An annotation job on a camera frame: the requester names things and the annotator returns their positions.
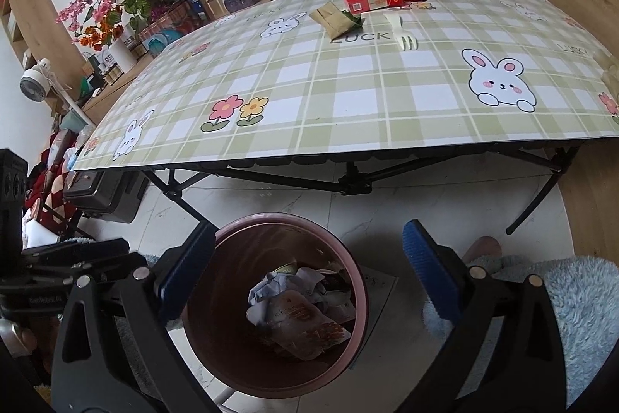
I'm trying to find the light blue fuzzy pants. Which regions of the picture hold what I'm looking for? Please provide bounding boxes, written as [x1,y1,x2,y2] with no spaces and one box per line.
[421,254,619,399]

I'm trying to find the black folding table frame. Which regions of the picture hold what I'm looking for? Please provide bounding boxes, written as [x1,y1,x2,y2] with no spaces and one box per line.
[140,142,581,236]

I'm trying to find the clear orange print pouch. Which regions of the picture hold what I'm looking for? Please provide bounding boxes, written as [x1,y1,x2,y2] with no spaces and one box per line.
[251,290,351,363]

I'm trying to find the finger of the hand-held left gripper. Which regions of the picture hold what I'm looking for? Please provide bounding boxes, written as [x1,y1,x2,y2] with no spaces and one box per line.
[22,238,130,282]

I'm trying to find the white plastic fork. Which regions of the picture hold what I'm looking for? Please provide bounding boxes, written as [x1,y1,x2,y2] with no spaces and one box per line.
[384,10,419,52]

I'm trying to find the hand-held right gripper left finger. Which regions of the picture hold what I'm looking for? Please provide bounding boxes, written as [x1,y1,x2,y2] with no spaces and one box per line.
[48,222,218,413]

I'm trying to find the small white fan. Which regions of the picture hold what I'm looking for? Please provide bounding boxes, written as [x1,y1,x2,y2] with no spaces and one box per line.
[19,57,95,126]

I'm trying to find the black hard case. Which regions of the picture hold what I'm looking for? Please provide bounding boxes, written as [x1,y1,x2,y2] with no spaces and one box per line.
[63,171,150,224]

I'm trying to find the crumpled white paper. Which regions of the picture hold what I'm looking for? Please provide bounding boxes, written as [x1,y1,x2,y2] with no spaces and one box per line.
[246,268,325,327]

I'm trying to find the white paper sheet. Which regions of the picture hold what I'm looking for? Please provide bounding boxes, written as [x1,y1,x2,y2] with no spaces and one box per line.
[360,263,400,312]

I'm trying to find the black snack wrapper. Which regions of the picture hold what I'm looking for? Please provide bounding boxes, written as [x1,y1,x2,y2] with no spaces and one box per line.
[316,270,356,312]

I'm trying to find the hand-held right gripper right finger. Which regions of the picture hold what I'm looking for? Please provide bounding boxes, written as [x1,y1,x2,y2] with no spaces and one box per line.
[402,219,568,413]

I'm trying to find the checked bunny print tablecloth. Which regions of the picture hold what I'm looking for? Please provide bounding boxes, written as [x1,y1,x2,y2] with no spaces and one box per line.
[70,0,619,174]

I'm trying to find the brown paper packet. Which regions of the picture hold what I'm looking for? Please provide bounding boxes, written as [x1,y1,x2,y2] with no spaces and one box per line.
[309,2,366,39]

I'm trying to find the pink waste bin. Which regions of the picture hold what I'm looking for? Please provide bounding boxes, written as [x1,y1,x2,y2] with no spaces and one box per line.
[181,212,371,397]

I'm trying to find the red white checked cloth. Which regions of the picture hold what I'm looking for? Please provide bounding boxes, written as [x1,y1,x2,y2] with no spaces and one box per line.
[24,123,97,249]

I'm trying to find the colourful printed box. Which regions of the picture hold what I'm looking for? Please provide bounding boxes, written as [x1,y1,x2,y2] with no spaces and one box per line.
[140,4,204,56]

